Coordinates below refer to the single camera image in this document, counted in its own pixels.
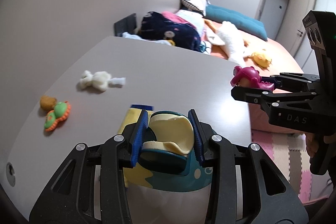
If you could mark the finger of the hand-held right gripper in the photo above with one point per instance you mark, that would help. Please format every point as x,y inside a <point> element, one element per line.
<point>291,81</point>
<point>252,96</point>

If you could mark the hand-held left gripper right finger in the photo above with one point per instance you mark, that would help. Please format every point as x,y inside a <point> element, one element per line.
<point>198,140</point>

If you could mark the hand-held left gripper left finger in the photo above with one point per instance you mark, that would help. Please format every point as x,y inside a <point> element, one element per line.
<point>137,140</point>

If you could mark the pink toy figure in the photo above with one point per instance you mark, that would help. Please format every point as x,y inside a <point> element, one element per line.
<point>249,77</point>

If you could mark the yellow teal dinosaur slipper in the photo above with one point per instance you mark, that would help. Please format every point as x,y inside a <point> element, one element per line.
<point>173,132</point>

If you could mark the white fluffy toy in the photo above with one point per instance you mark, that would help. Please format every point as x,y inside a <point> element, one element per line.
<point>97,79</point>

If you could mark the green orange toy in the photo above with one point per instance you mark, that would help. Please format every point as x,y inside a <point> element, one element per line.
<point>56,116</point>

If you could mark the brown plush ball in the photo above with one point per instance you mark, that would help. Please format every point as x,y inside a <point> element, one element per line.
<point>47,102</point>

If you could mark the person's right hand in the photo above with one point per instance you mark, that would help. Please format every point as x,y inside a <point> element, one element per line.
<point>311,145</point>

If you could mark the bed with orange sheet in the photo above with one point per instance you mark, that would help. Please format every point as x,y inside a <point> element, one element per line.
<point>278,61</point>

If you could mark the yellow duck plush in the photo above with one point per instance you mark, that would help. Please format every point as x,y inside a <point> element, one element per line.
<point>261,57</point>

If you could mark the white goose plush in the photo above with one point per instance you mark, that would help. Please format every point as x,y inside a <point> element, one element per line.
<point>231,39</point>

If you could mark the cartoon print cloth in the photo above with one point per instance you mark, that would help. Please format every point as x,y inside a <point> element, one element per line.
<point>206,47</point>

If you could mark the teal long pillow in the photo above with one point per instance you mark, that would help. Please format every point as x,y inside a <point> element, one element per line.
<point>236,20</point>

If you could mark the small yellow toy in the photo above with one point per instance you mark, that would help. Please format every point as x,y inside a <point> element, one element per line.
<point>171,42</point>

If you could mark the white waffle blanket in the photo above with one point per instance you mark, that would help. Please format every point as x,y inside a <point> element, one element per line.
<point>190,18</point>

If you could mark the small white cloth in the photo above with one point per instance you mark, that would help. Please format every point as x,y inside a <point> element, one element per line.
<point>131,35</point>

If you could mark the navy printed blanket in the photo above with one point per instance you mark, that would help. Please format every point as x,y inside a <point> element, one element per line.
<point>168,32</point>

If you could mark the pink cloth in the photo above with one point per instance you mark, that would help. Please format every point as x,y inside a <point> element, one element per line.
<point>174,18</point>

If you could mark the checked pillow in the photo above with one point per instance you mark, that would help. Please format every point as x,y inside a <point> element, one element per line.
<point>194,1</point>

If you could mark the black wall outlet panel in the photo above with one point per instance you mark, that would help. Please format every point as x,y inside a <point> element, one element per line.
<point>126,24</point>

